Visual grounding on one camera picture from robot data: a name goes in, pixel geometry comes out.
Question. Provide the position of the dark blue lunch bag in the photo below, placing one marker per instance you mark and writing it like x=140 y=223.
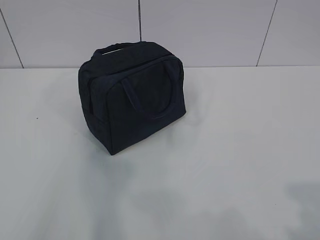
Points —
x=129 y=91

